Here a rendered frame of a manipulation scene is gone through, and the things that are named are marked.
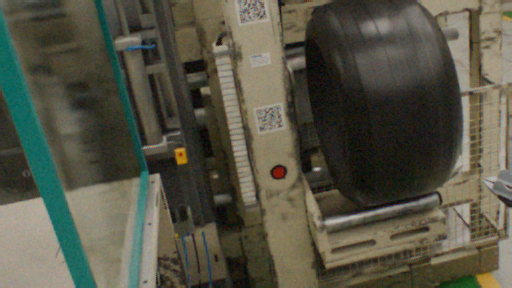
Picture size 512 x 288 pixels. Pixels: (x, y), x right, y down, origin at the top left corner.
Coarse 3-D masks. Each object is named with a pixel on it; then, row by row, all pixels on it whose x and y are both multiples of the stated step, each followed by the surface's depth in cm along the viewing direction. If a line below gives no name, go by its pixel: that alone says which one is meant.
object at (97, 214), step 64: (0, 0) 51; (64, 0) 75; (0, 64) 50; (64, 64) 69; (64, 128) 63; (128, 128) 106; (64, 192) 59; (128, 192) 93; (64, 256) 58; (128, 256) 83
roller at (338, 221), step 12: (432, 192) 160; (384, 204) 158; (396, 204) 158; (408, 204) 158; (420, 204) 158; (432, 204) 159; (324, 216) 156; (336, 216) 155; (348, 216) 155; (360, 216) 156; (372, 216) 156; (384, 216) 157; (336, 228) 155
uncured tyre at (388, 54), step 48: (336, 0) 151; (384, 0) 145; (336, 48) 137; (384, 48) 134; (432, 48) 135; (336, 96) 138; (384, 96) 131; (432, 96) 133; (336, 144) 183; (384, 144) 133; (432, 144) 136; (384, 192) 144
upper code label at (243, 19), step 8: (240, 0) 134; (248, 0) 134; (256, 0) 134; (264, 0) 135; (240, 8) 134; (248, 8) 135; (256, 8) 135; (264, 8) 136; (240, 16) 135; (248, 16) 136; (256, 16) 136; (264, 16) 136; (240, 24) 136
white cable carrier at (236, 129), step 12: (216, 48) 138; (228, 48) 140; (216, 60) 139; (228, 60) 140; (228, 72) 141; (228, 84) 142; (228, 96) 143; (228, 108) 144; (228, 120) 146; (240, 120) 146; (240, 132) 148; (240, 144) 149; (240, 156) 150; (240, 168) 151; (240, 180) 153; (252, 192) 155
